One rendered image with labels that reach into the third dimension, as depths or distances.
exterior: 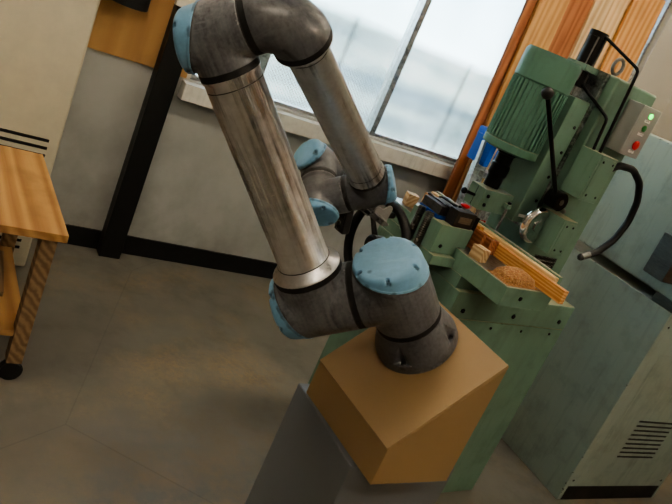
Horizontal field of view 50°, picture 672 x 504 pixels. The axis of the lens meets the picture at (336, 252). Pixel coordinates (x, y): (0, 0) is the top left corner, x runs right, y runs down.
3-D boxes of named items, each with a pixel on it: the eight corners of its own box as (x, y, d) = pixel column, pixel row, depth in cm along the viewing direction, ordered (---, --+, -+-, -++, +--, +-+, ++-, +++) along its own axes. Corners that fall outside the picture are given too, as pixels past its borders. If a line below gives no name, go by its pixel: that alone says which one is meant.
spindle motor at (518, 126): (471, 134, 225) (516, 38, 215) (507, 146, 235) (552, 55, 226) (508, 155, 212) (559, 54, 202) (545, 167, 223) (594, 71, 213)
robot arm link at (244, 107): (362, 344, 155) (236, -4, 117) (286, 357, 159) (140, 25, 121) (366, 301, 167) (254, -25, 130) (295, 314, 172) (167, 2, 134)
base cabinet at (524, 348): (290, 414, 267) (366, 246, 245) (405, 413, 302) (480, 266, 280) (352, 503, 234) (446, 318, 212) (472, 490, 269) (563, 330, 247)
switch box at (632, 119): (604, 145, 228) (629, 98, 223) (621, 152, 234) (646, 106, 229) (619, 153, 224) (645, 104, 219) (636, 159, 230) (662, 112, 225)
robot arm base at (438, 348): (473, 346, 160) (465, 316, 154) (399, 388, 158) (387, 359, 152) (433, 298, 175) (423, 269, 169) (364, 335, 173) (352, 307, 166)
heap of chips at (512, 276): (486, 269, 204) (492, 258, 203) (518, 275, 212) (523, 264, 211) (507, 285, 197) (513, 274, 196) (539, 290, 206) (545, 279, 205)
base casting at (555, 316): (368, 247, 245) (378, 223, 242) (480, 266, 280) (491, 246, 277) (447, 318, 212) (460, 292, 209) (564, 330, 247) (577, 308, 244)
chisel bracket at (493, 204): (460, 204, 230) (472, 180, 227) (489, 211, 238) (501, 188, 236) (475, 214, 224) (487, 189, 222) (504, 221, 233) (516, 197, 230)
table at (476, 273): (358, 206, 237) (366, 189, 235) (425, 220, 255) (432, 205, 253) (475, 303, 192) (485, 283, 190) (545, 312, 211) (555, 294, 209)
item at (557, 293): (420, 202, 250) (425, 191, 249) (424, 203, 251) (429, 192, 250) (558, 303, 201) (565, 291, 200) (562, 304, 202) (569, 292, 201)
